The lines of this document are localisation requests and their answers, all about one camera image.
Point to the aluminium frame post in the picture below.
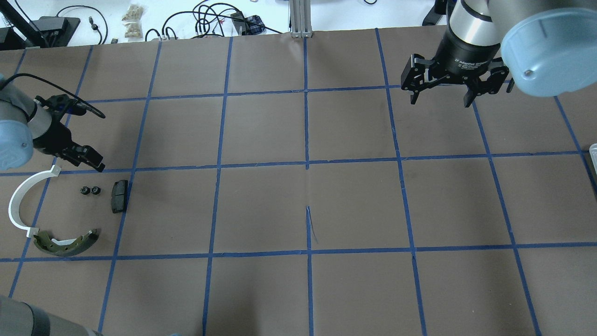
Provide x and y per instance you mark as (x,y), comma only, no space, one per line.
(300,18)

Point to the silver ribbed metal tray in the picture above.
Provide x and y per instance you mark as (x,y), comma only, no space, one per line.
(593,156)

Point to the olive green brake shoe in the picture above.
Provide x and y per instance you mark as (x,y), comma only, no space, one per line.
(46,243)

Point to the bag of wooden pieces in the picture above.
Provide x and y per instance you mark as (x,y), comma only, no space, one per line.
(131,21)

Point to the dark grey brake pad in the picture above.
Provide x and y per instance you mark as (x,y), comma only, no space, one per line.
(119,196)

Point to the black monitor stand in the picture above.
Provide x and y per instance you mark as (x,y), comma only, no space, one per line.
(22,32)

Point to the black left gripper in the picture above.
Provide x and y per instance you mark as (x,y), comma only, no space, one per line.
(54,139)

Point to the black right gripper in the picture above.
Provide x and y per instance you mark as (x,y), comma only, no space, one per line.
(462,59)

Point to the white curved plastic bracket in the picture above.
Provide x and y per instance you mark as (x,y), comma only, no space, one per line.
(14,206)

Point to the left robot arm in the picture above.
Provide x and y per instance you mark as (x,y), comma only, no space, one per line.
(28,124)

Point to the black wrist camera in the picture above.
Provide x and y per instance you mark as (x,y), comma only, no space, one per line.
(61,104)

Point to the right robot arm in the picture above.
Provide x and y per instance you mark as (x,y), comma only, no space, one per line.
(544,47)

